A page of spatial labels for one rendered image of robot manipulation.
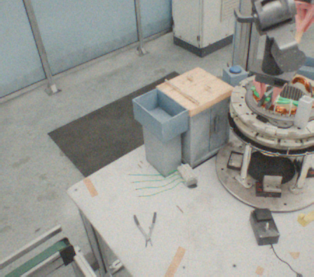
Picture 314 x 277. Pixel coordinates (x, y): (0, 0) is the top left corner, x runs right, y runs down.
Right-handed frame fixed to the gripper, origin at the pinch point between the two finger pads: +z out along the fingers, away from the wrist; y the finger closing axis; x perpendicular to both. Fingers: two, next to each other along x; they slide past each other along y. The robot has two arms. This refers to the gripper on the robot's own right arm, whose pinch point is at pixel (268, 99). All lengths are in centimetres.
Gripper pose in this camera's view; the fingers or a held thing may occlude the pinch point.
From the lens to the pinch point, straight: 97.8
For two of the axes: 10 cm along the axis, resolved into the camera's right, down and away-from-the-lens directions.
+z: 0.6, 7.6, 6.4
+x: 5.4, -5.7, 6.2
